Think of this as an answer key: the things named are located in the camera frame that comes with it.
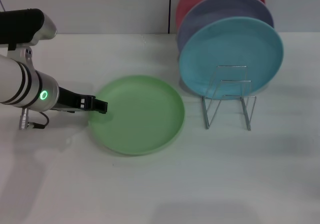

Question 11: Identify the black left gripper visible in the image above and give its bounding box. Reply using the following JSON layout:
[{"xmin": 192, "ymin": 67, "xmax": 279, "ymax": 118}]
[{"xmin": 53, "ymin": 85, "xmax": 109, "ymax": 114}]

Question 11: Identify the green round plate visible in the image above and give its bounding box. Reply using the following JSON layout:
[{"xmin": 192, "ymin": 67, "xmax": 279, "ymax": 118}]
[{"xmin": 88, "ymin": 75, "xmax": 186, "ymax": 156}]

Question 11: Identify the light blue round plate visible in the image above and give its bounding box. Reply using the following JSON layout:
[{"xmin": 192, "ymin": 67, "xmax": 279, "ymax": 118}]
[{"xmin": 178, "ymin": 16, "xmax": 285, "ymax": 102}]

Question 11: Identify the purple round plate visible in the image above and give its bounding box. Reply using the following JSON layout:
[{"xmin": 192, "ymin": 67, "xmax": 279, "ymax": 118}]
[{"xmin": 176, "ymin": 0, "xmax": 275, "ymax": 53}]

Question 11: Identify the left wrist connector with cable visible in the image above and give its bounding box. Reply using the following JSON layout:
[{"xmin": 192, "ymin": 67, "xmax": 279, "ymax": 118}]
[{"xmin": 18, "ymin": 107, "xmax": 50, "ymax": 131}]

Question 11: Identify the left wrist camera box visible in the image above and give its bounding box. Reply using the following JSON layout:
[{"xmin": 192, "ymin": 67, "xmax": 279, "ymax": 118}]
[{"xmin": 0, "ymin": 8, "xmax": 58, "ymax": 67}]

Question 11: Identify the metal wire plate rack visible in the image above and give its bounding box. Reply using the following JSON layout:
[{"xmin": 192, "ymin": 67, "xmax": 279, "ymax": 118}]
[{"xmin": 201, "ymin": 65, "xmax": 257, "ymax": 131}]

